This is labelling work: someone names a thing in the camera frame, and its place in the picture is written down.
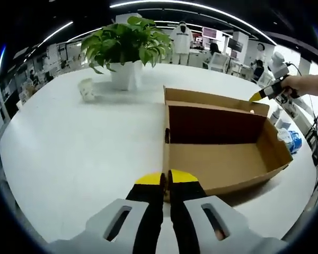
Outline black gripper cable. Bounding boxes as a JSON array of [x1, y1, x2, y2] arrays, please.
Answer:
[[285, 62, 303, 77]]

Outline pink lit monitor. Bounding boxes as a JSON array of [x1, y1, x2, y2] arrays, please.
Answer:
[[202, 26, 218, 38]]

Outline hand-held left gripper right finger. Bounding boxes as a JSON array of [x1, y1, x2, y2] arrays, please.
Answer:
[[167, 169, 288, 254]]

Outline white printed paper carton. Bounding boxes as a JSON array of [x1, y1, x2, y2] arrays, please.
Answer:
[[270, 107, 285, 125]]

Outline green potted plant white pot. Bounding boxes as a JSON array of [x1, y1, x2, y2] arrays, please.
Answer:
[[81, 15, 173, 92]]

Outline person's right hand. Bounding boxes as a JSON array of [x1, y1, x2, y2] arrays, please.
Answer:
[[280, 75, 310, 99]]

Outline blue white tissue pack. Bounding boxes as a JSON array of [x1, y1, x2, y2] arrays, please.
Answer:
[[277, 128, 303, 155]]

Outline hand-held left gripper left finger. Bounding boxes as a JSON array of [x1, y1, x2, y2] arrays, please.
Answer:
[[46, 171, 166, 254]]

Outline brown cardboard shoe box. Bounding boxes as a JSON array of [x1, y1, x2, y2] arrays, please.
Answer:
[[163, 85, 294, 205]]

